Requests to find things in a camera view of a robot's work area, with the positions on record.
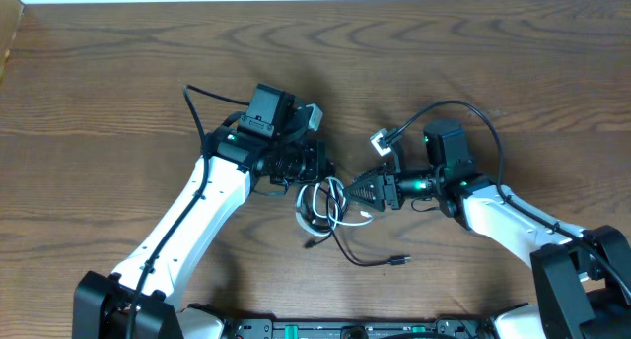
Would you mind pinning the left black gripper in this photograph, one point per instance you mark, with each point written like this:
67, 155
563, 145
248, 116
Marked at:
316, 152

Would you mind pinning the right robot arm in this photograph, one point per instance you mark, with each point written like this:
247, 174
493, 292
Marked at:
581, 276

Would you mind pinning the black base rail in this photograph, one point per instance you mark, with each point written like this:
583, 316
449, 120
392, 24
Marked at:
443, 327

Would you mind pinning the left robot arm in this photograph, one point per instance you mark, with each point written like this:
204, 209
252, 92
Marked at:
141, 297

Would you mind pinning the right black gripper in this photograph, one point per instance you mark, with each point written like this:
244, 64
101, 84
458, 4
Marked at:
385, 186

